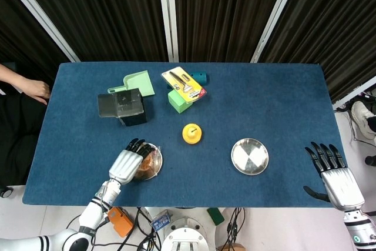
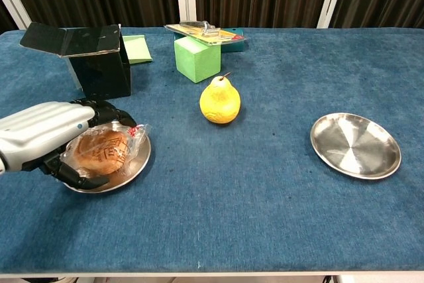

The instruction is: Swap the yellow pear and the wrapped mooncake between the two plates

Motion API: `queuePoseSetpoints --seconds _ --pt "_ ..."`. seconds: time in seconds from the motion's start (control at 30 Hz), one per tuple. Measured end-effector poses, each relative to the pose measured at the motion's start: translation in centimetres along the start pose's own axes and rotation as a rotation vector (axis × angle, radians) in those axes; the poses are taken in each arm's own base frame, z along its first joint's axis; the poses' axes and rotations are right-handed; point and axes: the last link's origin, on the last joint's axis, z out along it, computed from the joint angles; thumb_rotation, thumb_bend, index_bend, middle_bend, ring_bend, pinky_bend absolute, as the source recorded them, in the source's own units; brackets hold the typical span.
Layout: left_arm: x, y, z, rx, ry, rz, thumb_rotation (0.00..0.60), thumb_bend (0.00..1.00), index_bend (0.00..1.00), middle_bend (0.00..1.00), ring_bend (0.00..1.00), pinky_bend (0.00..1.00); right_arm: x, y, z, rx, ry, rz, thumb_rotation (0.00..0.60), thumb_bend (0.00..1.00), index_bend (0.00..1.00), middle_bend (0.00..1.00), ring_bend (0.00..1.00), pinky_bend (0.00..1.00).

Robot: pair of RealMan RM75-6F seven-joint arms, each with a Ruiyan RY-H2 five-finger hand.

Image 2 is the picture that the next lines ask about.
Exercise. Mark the yellow round food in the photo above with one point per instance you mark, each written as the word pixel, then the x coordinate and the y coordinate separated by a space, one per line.
pixel 220 104

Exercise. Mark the teal cylinder toy block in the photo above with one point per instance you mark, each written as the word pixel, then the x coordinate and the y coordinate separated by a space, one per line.
pixel 233 47

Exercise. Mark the razor on yellow blister card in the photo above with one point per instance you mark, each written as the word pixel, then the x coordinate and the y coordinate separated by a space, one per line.
pixel 202 32

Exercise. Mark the blue table cloth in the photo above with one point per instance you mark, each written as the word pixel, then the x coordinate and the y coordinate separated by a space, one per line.
pixel 232 197

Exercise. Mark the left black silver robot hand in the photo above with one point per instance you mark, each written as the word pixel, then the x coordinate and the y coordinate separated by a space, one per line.
pixel 39 130

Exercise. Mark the light green plastic dustpan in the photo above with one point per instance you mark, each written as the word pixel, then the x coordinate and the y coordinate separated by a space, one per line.
pixel 137 49

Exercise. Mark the plastic brown mooncake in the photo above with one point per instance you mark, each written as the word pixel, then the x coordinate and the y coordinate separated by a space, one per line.
pixel 99 153

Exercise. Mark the green foam cube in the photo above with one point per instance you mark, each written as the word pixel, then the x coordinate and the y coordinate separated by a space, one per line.
pixel 197 61

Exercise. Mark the round steel plate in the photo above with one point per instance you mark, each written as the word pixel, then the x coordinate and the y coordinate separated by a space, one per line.
pixel 137 163
pixel 356 145

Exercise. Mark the open black cardboard box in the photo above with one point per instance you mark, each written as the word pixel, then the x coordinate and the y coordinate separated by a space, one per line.
pixel 99 74

